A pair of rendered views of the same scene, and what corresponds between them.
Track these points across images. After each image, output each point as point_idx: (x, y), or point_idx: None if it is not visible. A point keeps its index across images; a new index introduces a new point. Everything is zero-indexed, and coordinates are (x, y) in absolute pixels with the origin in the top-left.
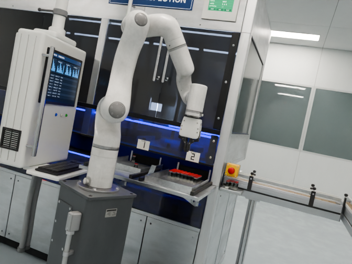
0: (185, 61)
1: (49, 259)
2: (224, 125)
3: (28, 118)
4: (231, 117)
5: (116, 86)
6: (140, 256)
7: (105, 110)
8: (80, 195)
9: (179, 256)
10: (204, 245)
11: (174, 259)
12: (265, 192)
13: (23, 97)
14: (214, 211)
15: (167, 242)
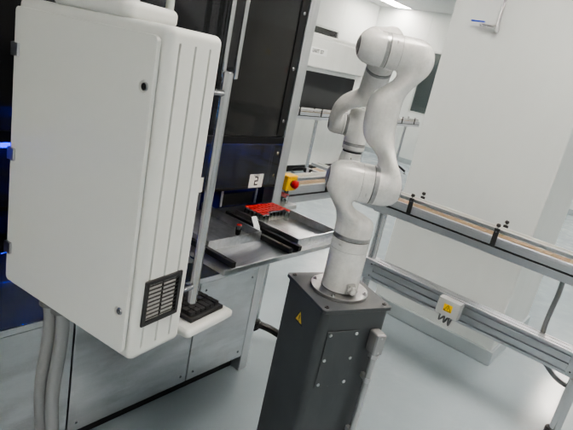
0: None
1: (309, 408)
2: (289, 130)
3: (191, 238)
4: (295, 118)
5: (396, 157)
6: (193, 338)
7: (396, 196)
8: (376, 310)
9: (239, 306)
10: (262, 279)
11: (233, 312)
12: (297, 192)
13: (184, 201)
14: None
15: (225, 299)
